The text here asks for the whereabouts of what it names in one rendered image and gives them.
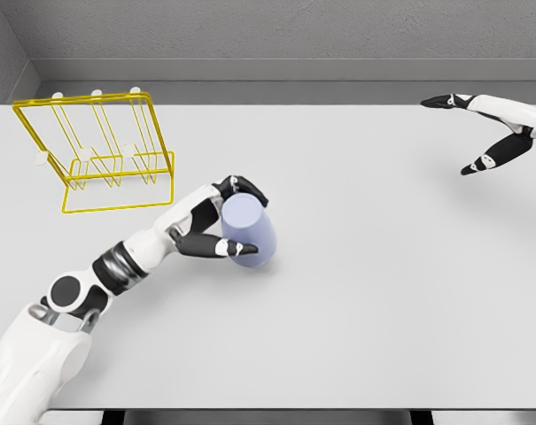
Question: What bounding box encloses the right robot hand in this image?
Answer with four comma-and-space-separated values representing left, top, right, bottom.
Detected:
420, 93, 536, 177

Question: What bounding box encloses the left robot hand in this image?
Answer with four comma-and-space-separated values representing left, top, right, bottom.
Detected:
151, 174, 270, 260

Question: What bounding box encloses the lavender cup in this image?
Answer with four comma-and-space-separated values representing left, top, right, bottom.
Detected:
221, 192, 278, 269

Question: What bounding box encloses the yellow wire cup holder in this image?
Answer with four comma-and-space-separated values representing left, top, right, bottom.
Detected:
12, 86, 176, 215

